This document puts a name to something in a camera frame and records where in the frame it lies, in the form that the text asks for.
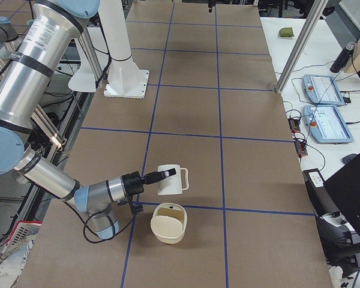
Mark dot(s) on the aluminium frame post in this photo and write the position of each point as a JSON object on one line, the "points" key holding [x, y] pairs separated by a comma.
{"points": [[303, 37]]}

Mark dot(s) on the cream lidded plastic container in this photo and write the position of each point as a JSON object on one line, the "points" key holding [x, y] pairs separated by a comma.
{"points": [[169, 222]]}

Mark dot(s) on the lower teach pendant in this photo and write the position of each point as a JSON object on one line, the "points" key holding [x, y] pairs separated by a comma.
{"points": [[326, 124]]}

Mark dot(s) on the black water bottle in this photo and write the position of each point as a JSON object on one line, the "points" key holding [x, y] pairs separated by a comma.
{"points": [[343, 58]]}

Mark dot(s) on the black power strip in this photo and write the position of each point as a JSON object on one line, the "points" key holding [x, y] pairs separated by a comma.
{"points": [[299, 138]]}

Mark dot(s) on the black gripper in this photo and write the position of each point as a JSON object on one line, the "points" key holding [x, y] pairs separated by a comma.
{"points": [[132, 183]]}

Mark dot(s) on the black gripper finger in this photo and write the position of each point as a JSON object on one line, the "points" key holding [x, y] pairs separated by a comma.
{"points": [[209, 6]]}

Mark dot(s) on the upper teach pendant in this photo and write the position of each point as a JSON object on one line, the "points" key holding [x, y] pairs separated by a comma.
{"points": [[322, 90]]}

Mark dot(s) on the black laptop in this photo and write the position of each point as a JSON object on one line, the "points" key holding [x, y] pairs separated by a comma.
{"points": [[344, 190]]}

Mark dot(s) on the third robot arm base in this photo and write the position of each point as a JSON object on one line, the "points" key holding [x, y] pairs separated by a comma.
{"points": [[8, 35]]}

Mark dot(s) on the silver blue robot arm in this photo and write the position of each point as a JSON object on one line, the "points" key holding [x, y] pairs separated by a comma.
{"points": [[101, 30]]}

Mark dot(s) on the white HOME mug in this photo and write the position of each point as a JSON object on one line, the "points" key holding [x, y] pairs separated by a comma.
{"points": [[172, 185]]}

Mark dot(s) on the teach pendant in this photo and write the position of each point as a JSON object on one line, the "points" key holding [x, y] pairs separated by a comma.
{"points": [[322, 90], [326, 124]]}

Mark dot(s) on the green cloth pouch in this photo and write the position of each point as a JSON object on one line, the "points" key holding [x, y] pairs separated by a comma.
{"points": [[286, 32]]}

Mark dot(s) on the black computer mouse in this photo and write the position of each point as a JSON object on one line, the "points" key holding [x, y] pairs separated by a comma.
{"points": [[348, 158]]}

